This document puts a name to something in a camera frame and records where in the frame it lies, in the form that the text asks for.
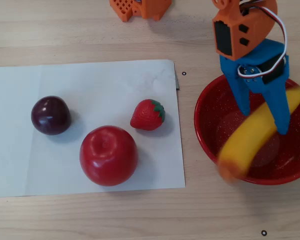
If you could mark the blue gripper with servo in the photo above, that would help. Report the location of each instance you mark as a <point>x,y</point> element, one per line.
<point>258,55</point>

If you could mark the yellow toy banana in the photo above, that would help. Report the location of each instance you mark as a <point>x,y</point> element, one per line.
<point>250,135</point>

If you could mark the red speckled enamel bowl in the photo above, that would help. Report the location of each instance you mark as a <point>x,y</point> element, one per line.
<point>215,117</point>

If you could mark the red toy strawberry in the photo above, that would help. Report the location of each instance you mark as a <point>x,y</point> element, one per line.
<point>145,116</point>

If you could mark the red toy apple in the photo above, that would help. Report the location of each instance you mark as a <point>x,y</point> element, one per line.
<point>108,157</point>

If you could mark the dark purple toy plum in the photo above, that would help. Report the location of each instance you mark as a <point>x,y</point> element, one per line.
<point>51,116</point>

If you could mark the white paper sheet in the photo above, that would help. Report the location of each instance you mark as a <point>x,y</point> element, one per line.
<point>52,165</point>

